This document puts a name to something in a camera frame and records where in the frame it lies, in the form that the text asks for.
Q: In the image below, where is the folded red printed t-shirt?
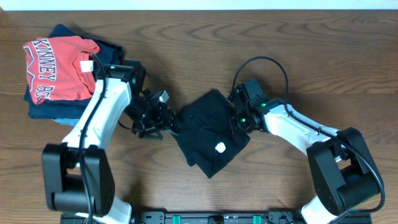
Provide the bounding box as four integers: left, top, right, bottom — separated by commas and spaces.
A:
23, 35, 100, 105

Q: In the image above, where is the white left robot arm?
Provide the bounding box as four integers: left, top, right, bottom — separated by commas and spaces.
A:
42, 60, 179, 223

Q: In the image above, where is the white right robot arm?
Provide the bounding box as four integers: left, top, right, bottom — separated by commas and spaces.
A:
228, 94, 386, 223

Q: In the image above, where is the black t-shirt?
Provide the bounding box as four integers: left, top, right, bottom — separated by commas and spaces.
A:
173, 90, 250, 179

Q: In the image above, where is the folded light blue garment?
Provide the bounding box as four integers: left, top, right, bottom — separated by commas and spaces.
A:
53, 118, 79, 126

